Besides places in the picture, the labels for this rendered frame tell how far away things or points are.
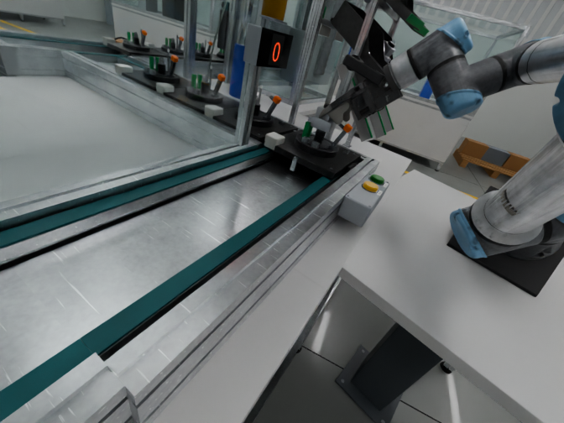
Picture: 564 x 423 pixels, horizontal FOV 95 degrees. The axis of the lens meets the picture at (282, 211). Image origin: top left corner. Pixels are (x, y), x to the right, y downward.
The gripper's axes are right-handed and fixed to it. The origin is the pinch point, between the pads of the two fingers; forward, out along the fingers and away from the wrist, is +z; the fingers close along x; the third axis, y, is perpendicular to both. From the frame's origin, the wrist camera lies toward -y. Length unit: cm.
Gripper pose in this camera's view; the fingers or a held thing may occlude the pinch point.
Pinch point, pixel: (325, 112)
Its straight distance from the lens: 83.1
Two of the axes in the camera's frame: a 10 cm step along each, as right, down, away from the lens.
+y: 4.7, 8.8, 1.2
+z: -7.1, 2.9, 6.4
